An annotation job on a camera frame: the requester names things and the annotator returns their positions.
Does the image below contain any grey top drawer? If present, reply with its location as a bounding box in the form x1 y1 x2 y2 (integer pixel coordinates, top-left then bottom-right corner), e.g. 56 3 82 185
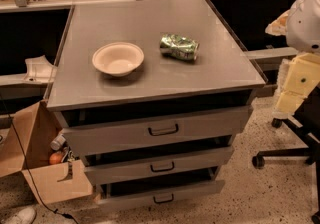
62 105 253 156

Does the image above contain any grey drawer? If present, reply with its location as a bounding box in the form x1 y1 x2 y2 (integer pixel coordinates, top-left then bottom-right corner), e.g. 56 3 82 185
84 146 234 185
96 180 225 212
62 105 253 156

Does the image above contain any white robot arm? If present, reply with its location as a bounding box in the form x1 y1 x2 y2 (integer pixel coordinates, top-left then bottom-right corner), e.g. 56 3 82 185
273 0 320 119

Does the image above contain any grey drawer cabinet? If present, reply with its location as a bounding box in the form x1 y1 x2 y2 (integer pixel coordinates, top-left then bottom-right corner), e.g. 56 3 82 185
48 0 264 199

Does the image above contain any grey middle drawer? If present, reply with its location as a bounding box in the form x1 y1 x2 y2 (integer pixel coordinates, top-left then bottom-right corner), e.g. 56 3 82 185
84 146 234 185

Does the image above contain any grey bottom drawer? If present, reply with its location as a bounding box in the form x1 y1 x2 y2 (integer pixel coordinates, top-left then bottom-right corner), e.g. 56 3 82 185
96 180 225 212

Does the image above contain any crushed green soda can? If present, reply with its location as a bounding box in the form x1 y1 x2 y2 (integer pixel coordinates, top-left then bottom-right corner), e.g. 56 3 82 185
159 34 199 61

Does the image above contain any beige paper bowl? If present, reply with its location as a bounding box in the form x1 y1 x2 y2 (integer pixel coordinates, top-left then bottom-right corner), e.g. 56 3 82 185
92 42 144 77

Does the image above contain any grey bottle in box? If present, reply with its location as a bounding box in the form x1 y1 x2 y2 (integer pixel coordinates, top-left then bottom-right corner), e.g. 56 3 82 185
50 134 66 151

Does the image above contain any orange fruit in box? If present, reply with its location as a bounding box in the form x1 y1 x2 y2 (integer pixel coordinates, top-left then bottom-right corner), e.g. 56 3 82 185
49 151 63 165

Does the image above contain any white curved plastic part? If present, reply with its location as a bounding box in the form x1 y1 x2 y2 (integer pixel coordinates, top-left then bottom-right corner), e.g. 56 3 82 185
23 56 57 84

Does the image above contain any brown cardboard box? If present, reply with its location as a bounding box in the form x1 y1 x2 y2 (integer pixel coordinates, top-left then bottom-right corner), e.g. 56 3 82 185
0 101 93 204

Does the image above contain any white shoe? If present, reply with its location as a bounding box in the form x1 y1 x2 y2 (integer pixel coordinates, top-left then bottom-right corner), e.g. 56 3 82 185
3 207 36 224

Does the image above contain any black floor cable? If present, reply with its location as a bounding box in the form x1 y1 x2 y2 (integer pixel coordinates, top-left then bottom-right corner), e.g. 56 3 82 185
0 94 80 224

